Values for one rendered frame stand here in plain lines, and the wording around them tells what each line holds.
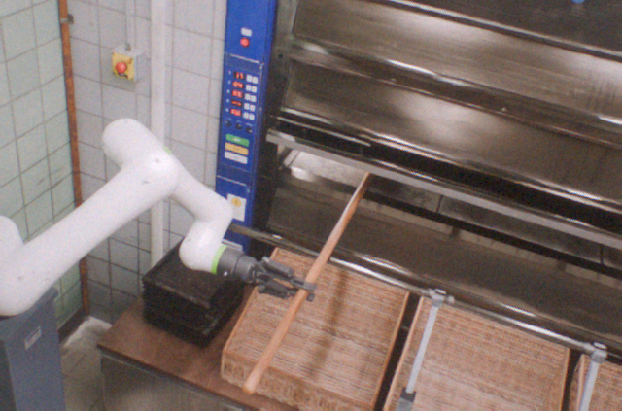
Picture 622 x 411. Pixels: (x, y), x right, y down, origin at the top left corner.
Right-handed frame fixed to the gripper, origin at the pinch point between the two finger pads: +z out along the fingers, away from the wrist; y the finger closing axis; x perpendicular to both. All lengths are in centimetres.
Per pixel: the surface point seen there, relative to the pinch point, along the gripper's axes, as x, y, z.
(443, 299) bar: -19.0, 2.4, 39.0
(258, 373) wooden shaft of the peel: 34.7, -1.3, 0.9
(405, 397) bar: 3.2, 24.0, 37.0
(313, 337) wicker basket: -40, 60, -3
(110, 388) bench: -2, 85, -70
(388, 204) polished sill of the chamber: -58, 1, 11
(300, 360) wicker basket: -27, 60, -3
